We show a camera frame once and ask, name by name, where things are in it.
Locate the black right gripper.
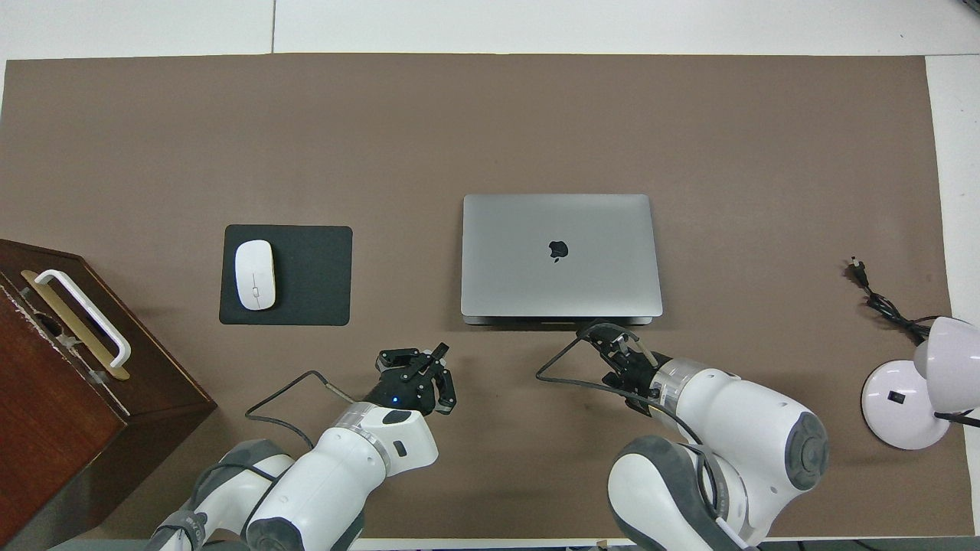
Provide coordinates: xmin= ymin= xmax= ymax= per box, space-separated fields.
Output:
xmin=576 ymin=321 xmax=668 ymax=418

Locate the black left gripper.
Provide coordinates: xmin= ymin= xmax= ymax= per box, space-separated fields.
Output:
xmin=361 ymin=342 xmax=459 ymax=416

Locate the silver laptop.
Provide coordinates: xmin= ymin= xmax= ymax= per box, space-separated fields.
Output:
xmin=460 ymin=194 xmax=664 ymax=327

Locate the black mouse pad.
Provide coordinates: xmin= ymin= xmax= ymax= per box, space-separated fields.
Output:
xmin=219 ymin=224 xmax=354 ymax=327

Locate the white computer mouse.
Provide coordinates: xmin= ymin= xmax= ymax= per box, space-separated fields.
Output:
xmin=234 ymin=240 xmax=276 ymax=311

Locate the brown table mat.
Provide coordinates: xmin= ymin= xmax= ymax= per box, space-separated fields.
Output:
xmin=0 ymin=54 xmax=954 ymax=540

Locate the white desk lamp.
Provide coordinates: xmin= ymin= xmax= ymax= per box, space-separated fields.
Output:
xmin=861 ymin=316 xmax=980 ymax=451

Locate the dark brown wooden box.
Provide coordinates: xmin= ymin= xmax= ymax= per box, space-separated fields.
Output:
xmin=0 ymin=239 xmax=217 ymax=548

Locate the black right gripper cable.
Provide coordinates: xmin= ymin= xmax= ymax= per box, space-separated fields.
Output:
xmin=535 ymin=325 xmax=720 ymax=491

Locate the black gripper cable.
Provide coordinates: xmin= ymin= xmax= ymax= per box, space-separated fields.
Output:
xmin=535 ymin=325 xmax=720 ymax=491
xmin=245 ymin=370 xmax=358 ymax=449

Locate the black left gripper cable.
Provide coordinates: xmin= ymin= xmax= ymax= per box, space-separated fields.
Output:
xmin=245 ymin=370 xmax=358 ymax=449

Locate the black lamp power cable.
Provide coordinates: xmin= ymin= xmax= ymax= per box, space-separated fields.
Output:
xmin=848 ymin=258 xmax=933 ymax=344

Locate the white box handle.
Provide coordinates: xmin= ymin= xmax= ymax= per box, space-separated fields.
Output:
xmin=34 ymin=269 xmax=132 ymax=370

